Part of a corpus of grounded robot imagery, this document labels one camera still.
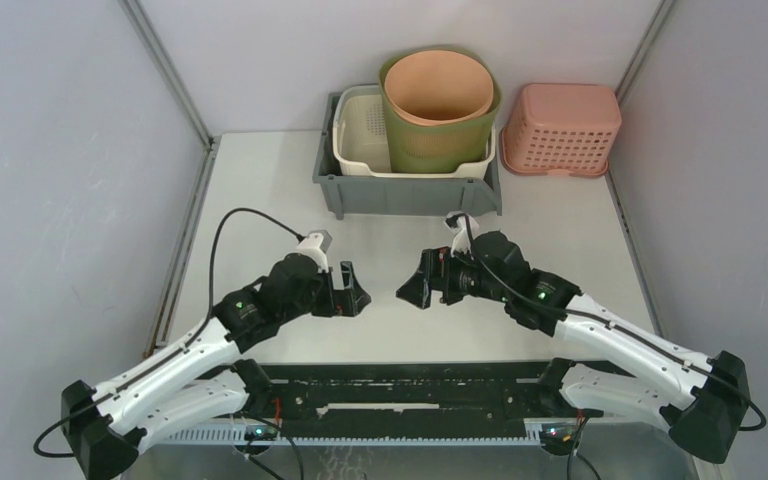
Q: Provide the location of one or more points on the left aluminium frame post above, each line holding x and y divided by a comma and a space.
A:
140, 20

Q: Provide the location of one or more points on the grey plastic storage bin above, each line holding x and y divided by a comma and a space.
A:
345, 195

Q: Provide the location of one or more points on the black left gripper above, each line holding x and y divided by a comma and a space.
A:
346, 302

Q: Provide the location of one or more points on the cream perforated plastic basket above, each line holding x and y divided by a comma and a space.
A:
359, 141

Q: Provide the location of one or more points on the green perforated waste bin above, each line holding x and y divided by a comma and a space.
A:
436, 149

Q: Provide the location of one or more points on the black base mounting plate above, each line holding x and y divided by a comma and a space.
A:
301, 388

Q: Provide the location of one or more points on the pink perforated plastic basket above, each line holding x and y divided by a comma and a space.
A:
561, 129

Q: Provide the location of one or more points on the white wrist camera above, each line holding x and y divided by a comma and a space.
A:
315, 246
462, 226

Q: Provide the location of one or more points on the right aluminium frame post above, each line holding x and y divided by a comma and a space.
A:
637, 63

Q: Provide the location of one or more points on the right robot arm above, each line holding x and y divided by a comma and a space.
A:
699, 401

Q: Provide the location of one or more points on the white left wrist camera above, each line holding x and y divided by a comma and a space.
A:
315, 246

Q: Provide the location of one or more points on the aluminium frame post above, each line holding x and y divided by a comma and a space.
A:
140, 20
637, 63

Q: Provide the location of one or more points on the orange plastic bucket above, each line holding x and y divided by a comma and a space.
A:
438, 87

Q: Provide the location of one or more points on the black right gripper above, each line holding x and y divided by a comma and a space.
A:
418, 289

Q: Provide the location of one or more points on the aluminium front rail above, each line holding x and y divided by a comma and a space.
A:
357, 434

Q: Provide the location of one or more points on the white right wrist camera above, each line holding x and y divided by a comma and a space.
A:
462, 226

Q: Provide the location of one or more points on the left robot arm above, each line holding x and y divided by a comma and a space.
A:
109, 425

